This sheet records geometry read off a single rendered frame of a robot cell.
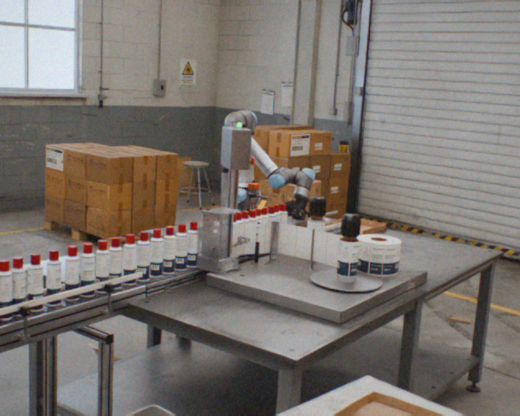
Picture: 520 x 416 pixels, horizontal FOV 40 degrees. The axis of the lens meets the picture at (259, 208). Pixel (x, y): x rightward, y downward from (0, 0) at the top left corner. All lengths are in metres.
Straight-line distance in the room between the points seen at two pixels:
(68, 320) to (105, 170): 4.10
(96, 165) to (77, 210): 0.58
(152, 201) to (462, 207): 3.24
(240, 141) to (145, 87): 6.32
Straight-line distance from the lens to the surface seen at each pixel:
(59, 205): 7.37
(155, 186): 6.99
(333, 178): 7.87
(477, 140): 7.68
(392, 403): 2.20
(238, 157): 3.34
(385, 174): 8.31
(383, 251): 3.21
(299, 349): 2.46
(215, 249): 3.06
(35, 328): 2.59
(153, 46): 9.65
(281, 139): 7.23
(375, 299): 2.96
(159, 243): 2.95
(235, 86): 10.08
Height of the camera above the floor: 1.75
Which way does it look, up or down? 11 degrees down
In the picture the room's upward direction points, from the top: 3 degrees clockwise
